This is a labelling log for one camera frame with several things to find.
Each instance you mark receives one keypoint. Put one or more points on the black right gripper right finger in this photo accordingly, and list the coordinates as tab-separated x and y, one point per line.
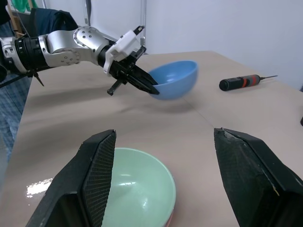
255	179

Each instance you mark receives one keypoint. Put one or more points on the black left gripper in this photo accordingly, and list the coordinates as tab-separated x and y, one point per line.
125	66

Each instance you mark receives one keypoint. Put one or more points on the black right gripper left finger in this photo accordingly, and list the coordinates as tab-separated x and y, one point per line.
71	184

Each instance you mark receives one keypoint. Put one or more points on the blue bowl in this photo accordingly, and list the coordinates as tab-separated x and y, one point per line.
180	80

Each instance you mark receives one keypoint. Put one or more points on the green bowl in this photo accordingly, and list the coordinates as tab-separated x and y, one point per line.
142	184

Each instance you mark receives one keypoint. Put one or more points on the pink bowl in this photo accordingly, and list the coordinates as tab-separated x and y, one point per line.
169	222

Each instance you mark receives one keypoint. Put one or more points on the metal pole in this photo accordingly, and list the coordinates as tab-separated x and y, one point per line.
142	14

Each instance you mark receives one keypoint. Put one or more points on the black object at table edge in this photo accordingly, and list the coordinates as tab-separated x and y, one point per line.
301	120

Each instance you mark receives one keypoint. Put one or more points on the black and orange screwdriver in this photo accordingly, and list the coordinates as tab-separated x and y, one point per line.
234	83

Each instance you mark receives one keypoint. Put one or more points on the dark blue jacket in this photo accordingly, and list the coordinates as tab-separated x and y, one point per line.
52	21

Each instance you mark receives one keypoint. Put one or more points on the green cloth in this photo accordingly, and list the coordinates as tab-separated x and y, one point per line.
23	4

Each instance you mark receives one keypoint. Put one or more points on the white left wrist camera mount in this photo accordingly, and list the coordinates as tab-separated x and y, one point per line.
122	48

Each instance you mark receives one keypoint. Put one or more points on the wooden shelf frame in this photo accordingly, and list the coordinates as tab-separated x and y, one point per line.
14	23

